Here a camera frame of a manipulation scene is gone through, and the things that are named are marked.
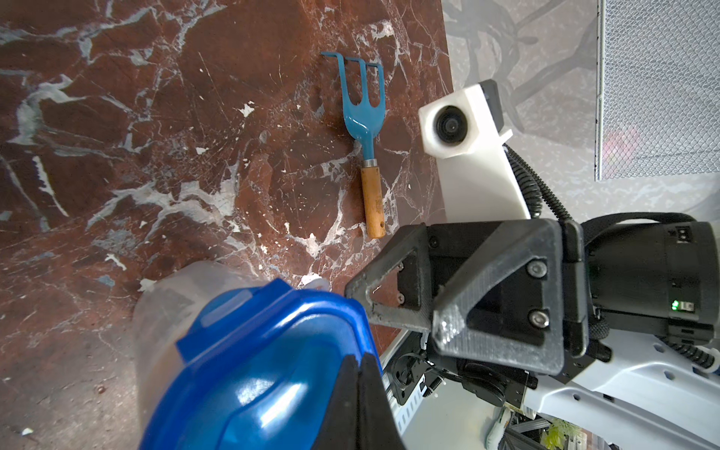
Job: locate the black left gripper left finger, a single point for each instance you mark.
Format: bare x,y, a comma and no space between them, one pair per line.
339,427

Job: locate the clear container blue lid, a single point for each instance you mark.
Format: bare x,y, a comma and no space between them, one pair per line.
227,360

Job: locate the blue garden fork wooden handle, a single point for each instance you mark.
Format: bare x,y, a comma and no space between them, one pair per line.
364,123

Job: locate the white wire mesh basket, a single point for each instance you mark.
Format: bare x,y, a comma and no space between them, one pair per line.
657,108

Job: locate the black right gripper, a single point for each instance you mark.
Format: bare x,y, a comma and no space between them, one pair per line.
510,293

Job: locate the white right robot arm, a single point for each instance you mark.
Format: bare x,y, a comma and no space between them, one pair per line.
611,324

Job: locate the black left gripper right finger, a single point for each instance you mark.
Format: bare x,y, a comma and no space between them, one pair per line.
376,426

